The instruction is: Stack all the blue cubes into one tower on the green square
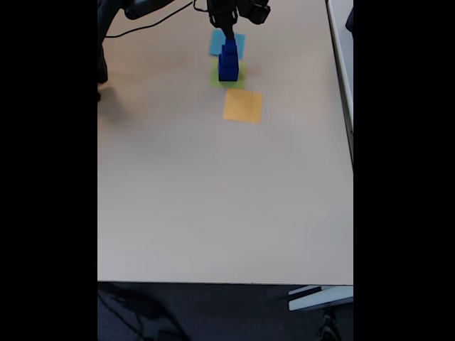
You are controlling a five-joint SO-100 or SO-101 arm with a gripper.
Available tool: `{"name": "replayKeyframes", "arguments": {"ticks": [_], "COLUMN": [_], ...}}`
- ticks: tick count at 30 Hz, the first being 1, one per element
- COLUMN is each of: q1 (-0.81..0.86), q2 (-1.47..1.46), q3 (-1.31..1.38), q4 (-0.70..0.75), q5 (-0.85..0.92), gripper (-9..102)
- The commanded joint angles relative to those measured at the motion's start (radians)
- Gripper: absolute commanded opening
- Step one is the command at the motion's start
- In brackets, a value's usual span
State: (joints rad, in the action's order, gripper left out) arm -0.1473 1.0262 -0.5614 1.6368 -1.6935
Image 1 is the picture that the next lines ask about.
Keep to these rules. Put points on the tiny blue cube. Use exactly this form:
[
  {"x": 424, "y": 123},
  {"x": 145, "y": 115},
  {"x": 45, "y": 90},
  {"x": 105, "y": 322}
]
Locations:
[{"x": 231, "y": 43}]

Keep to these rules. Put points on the black camera box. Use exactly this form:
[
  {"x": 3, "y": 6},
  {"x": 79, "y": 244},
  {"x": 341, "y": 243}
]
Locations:
[{"x": 256, "y": 10}]

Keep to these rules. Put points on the orange paper square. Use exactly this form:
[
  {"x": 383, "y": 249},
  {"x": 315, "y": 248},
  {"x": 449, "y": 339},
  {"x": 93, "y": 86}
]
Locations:
[{"x": 243, "y": 106}]

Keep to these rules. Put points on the large blue cube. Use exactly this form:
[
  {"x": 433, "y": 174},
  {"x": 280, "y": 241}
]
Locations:
[{"x": 227, "y": 74}]

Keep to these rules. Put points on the blue paper square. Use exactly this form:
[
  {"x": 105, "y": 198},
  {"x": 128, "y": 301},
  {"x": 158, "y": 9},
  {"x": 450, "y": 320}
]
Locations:
[{"x": 215, "y": 46}]

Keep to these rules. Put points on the white neighbouring table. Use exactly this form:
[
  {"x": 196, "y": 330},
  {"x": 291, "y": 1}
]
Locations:
[{"x": 343, "y": 53}]

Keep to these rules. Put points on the green paper square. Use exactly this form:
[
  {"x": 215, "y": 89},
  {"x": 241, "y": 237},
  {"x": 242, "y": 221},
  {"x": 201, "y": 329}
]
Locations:
[{"x": 241, "y": 83}]

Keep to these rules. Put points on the dark blue object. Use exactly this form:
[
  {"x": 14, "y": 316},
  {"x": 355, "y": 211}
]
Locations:
[{"x": 350, "y": 19}]

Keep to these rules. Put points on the white table foot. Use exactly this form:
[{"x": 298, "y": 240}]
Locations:
[{"x": 320, "y": 298}]

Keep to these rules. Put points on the medium blue cube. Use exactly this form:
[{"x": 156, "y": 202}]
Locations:
[{"x": 227, "y": 61}]

